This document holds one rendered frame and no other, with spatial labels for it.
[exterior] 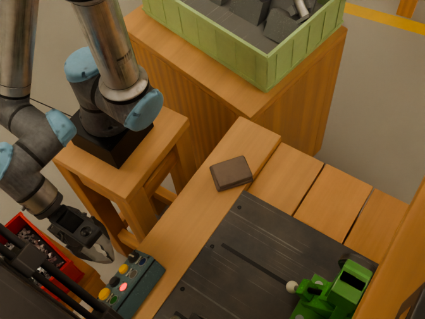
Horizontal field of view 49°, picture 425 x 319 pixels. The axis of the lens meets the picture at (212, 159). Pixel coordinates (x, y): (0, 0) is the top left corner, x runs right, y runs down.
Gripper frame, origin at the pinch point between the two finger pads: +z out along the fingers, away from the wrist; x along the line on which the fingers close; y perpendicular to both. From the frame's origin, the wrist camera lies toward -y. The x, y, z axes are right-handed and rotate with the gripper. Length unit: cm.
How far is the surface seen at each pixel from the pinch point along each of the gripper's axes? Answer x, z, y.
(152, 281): -1.8, 9.4, -5.5
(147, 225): -19.8, 22.1, 32.3
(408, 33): -209, 88, 43
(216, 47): -76, -4, 24
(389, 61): -184, 87, 44
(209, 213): -24.0, 11.6, -5.1
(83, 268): 3.8, 6.7, 19.5
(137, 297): 3.1, 8.6, -5.5
